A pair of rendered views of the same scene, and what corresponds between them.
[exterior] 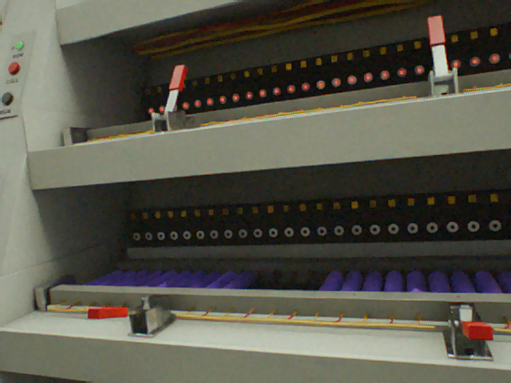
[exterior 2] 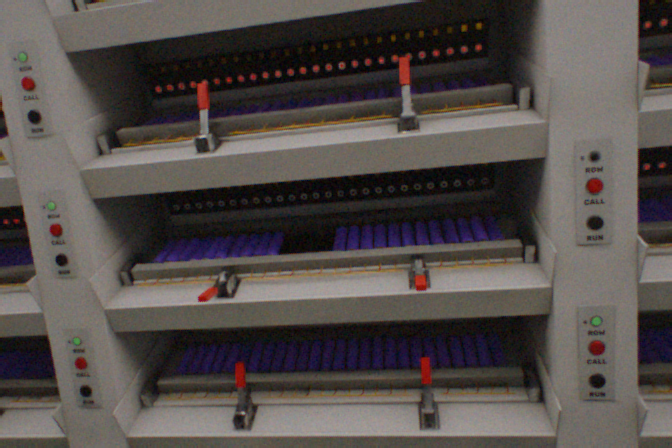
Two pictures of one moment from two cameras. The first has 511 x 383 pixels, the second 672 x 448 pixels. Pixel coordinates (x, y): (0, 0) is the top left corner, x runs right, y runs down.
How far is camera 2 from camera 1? 0.28 m
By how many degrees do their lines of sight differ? 26
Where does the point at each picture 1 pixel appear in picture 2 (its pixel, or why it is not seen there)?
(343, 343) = (353, 286)
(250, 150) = (279, 168)
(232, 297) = (278, 263)
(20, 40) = (21, 50)
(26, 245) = (102, 243)
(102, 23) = (110, 35)
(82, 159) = (137, 175)
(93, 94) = (104, 87)
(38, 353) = (147, 318)
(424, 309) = (398, 259)
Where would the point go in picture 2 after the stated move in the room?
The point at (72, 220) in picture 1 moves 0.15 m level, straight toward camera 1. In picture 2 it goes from (123, 209) to (149, 211)
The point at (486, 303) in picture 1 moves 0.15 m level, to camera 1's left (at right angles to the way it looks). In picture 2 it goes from (431, 252) to (322, 268)
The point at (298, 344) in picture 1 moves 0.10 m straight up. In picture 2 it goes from (328, 290) to (320, 216)
